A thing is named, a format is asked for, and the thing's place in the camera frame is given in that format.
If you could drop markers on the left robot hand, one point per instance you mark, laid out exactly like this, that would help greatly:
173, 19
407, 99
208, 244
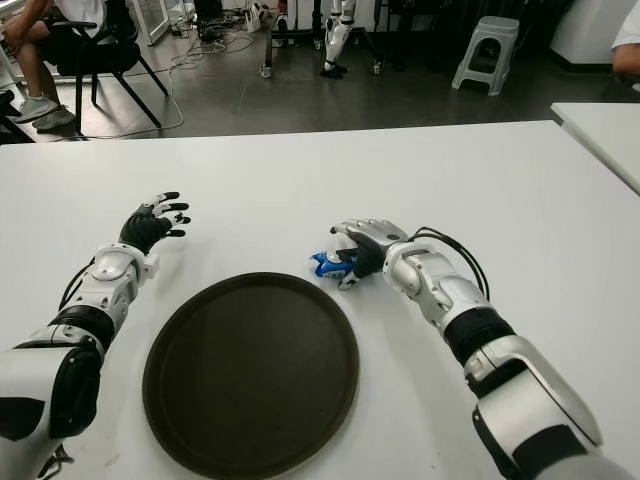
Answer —
145, 230

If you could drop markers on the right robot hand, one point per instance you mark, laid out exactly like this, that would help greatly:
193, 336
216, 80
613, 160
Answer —
375, 245

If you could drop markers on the blue Oreo packet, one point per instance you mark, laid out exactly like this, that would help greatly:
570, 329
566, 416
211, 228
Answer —
327, 264

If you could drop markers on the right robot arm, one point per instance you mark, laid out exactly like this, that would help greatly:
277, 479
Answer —
480, 320

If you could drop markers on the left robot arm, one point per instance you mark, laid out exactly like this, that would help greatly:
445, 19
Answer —
55, 365

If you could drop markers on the round dark brown tray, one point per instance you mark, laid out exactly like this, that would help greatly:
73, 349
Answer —
250, 375

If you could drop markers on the dark chair with armrest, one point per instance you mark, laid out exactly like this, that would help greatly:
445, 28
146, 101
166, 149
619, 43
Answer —
7, 115

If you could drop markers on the black chair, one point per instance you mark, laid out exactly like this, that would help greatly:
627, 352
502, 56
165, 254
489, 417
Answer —
107, 50

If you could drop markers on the seated person in shorts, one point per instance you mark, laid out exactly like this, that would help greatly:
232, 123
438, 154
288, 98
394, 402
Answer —
35, 60

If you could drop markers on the white framed board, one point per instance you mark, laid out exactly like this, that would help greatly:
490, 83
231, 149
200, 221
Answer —
155, 20

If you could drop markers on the white humanoid robot leg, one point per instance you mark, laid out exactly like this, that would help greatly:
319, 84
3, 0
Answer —
336, 37

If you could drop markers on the black wheeled stand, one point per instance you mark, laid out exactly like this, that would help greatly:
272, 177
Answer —
267, 45

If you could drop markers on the white plastic stool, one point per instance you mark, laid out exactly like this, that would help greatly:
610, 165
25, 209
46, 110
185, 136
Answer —
487, 50

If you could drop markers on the neighbouring white table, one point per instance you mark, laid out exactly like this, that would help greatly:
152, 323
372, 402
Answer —
605, 130

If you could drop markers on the white cabinet with black base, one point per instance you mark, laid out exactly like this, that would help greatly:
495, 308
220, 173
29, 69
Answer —
585, 35

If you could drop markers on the person in white shirt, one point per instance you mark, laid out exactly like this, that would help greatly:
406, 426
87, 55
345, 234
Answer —
627, 50

